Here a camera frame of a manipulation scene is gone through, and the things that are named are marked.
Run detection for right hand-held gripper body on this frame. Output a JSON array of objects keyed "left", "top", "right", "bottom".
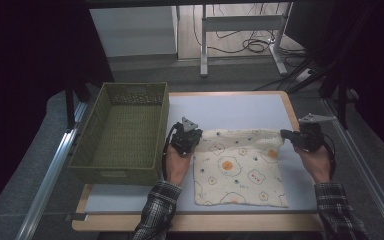
[{"left": 293, "top": 112, "right": 338, "bottom": 154}]

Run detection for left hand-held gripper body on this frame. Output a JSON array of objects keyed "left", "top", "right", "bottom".
[{"left": 169, "top": 116, "right": 201, "bottom": 158}]

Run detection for cream egg print towel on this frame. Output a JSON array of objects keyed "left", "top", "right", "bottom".
[{"left": 192, "top": 128, "right": 290, "bottom": 209}]

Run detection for green plastic basket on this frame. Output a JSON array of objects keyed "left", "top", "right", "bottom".
[{"left": 67, "top": 81, "right": 171, "bottom": 187}]

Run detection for person's right hand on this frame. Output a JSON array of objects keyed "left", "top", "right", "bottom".
[{"left": 293, "top": 143, "right": 333, "bottom": 185}]

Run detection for person's left hand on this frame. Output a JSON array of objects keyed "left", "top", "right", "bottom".
[{"left": 163, "top": 143, "right": 195, "bottom": 187}]

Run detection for black tripod legs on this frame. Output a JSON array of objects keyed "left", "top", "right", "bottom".
[{"left": 253, "top": 54, "right": 336, "bottom": 95}]

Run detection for white power strip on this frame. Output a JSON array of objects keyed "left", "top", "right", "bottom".
[{"left": 294, "top": 67, "right": 315, "bottom": 84}]

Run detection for black curtain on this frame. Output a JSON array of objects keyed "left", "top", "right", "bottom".
[
  {"left": 314, "top": 0, "right": 384, "bottom": 166},
  {"left": 0, "top": 0, "right": 115, "bottom": 223}
]

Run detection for black metal stand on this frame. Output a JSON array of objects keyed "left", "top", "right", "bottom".
[{"left": 64, "top": 79, "right": 92, "bottom": 132}]

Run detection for white cabinet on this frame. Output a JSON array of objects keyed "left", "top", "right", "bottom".
[{"left": 89, "top": 5, "right": 180, "bottom": 58}]

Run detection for black tape piece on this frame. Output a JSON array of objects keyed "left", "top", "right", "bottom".
[{"left": 64, "top": 212, "right": 90, "bottom": 223}]

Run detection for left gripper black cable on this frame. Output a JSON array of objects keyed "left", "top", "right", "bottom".
[{"left": 161, "top": 123, "right": 178, "bottom": 182}]

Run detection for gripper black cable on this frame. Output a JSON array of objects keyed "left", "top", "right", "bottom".
[
  {"left": 161, "top": 123, "right": 178, "bottom": 182},
  {"left": 320, "top": 132, "right": 338, "bottom": 178}
]

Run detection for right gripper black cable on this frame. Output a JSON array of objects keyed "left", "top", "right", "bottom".
[{"left": 320, "top": 132, "right": 338, "bottom": 178}]

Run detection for white board with wooden frame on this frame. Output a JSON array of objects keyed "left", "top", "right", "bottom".
[{"left": 84, "top": 93, "right": 319, "bottom": 214}]

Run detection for black floor cables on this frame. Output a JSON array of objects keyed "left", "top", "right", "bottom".
[{"left": 192, "top": 3, "right": 309, "bottom": 58}]

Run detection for white metal desk frame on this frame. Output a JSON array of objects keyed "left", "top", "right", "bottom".
[{"left": 199, "top": 2, "right": 295, "bottom": 79}]

